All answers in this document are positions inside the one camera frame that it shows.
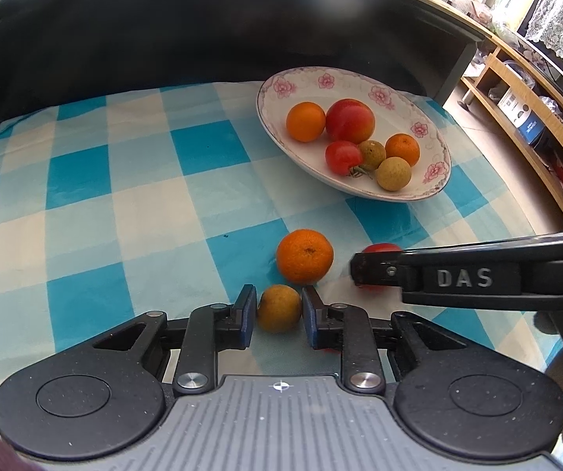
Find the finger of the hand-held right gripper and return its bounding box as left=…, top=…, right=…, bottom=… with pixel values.
left=350, top=250, right=410, bottom=288

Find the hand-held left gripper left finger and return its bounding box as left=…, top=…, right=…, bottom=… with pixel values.
left=92, top=283, right=259, bottom=396

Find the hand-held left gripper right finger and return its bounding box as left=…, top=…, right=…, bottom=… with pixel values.
left=301, top=285, right=464, bottom=396

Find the small brown-green fruit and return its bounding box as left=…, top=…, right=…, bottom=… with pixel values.
left=257, top=285, right=303, bottom=334
left=376, top=156, right=412, bottom=192
left=358, top=140, right=387, bottom=172

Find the orange tangerine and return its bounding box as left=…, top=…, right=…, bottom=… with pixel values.
left=286, top=101, right=327, bottom=143
left=385, top=133, right=420, bottom=168
left=276, top=228, right=335, bottom=286

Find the small red tomato with stem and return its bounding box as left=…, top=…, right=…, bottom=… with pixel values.
left=325, top=140, right=371, bottom=178

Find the large red tomato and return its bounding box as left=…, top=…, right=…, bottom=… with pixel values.
left=325, top=99, right=376, bottom=144

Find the white floral bowl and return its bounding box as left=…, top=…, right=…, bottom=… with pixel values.
left=255, top=67, right=452, bottom=202

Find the blue box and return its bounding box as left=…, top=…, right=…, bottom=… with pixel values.
left=516, top=113, right=547, bottom=148

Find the blue white checked tablecloth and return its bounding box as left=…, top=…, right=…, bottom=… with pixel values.
left=0, top=78, right=563, bottom=388

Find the white box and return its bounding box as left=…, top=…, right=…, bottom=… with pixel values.
left=497, top=87, right=530, bottom=121

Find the wooden media shelf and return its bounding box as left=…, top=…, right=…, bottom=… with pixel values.
left=458, top=24, right=563, bottom=231

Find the dark coffee table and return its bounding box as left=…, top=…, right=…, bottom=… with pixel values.
left=0, top=0, right=488, bottom=143

